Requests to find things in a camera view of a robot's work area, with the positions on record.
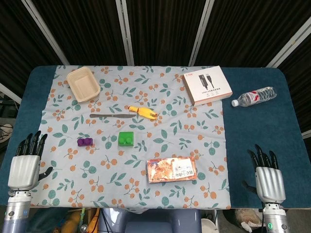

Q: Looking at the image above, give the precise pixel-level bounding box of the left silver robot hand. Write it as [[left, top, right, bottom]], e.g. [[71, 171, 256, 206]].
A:
[[7, 131, 53, 191]]

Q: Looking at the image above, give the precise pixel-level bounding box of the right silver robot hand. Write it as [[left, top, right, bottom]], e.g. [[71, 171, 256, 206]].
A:
[[242, 144, 287, 204]]

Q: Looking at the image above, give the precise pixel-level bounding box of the purple toy block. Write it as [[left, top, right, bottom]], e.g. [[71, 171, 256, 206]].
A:
[[77, 137, 94, 148]]

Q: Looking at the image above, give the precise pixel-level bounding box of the green toy block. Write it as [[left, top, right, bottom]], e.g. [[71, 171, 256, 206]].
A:
[[118, 131, 135, 147]]

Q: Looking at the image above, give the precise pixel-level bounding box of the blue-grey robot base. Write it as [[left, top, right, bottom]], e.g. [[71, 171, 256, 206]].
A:
[[98, 208, 202, 233]]

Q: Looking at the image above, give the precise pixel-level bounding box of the crumpled beige bag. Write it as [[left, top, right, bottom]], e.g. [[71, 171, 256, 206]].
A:
[[235, 208, 263, 231]]

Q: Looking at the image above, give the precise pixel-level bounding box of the beige shoe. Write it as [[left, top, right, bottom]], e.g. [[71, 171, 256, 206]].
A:
[[0, 123, 13, 144]]

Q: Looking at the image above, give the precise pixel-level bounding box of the dark blue table cover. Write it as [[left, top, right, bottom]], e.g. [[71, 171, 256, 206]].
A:
[[0, 66, 311, 209]]

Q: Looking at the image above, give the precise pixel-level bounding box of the yellow orange tool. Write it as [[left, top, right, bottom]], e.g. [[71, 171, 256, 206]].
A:
[[60, 208, 100, 233]]

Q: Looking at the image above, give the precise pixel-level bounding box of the white bucket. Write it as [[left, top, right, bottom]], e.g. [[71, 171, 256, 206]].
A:
[[201, 218, 217, 233]]

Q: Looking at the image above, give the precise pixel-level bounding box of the clear plastic water bottle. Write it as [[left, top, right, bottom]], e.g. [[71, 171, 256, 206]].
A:
[[231, 86, 278, 107]]

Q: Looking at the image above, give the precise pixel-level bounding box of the orange snack packet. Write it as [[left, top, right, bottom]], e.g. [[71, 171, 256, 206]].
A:
[[146, 156, 198, 184]]

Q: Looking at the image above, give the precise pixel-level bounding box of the grey table knife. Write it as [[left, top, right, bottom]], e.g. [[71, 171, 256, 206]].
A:
[[89, 113, 136, 119]]

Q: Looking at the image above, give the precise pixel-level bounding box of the floral patterned tablecloth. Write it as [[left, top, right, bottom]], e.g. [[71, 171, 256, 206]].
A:
[[18, 65, 231, 214]]

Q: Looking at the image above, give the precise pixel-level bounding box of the beige paper food tray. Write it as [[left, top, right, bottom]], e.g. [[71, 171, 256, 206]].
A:
[[67, 67, 101, 103]]

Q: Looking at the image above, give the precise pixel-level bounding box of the white cable product box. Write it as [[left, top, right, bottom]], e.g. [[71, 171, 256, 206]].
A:
[[182, 65, 233, 107]]

